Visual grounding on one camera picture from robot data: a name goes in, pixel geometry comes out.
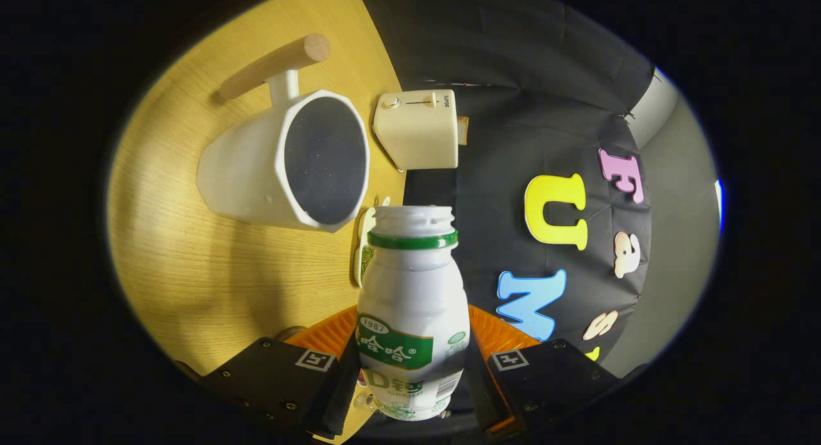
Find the white cup wooden handle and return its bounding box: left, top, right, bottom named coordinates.
left=196, top=34, right=371, bottom=233

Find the cream toaster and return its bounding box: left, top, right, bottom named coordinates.
left=373, top=89, right=460, bottom=172

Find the black backdrop cloth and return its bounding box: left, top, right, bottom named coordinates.
left=353, top=0, right=681, bottom=433

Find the wooden table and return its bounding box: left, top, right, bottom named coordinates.
left=107, top=0, right=408, bottom=445

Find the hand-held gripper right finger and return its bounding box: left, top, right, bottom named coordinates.
left=465, top=304, right=620, bottom=441

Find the white divided tray with beans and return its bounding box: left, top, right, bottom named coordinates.
left=353, top=196, right=391, bottom=288

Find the white juice bottle green label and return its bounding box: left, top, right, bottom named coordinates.
left=355, top=205, right=471, bottom=422

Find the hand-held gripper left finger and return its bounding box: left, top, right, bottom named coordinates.
left=199, top=304, right=363, bottom=441

